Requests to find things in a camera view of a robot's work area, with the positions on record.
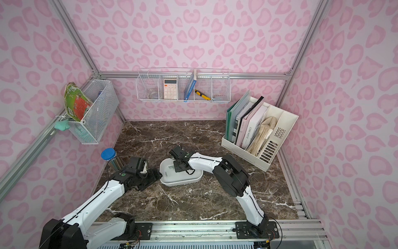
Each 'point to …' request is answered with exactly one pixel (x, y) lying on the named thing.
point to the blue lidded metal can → (116, 163)
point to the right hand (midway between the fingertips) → (178, 166)
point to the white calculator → (170, 88)
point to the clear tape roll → (153, 95)
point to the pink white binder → (249, 124)
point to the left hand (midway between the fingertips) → (157, 175)
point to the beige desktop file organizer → (272, 143)
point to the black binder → (240, 121)
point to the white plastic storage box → (169, 177)
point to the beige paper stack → (261, 135)
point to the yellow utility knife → (202, 95)
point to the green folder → (231, 113)
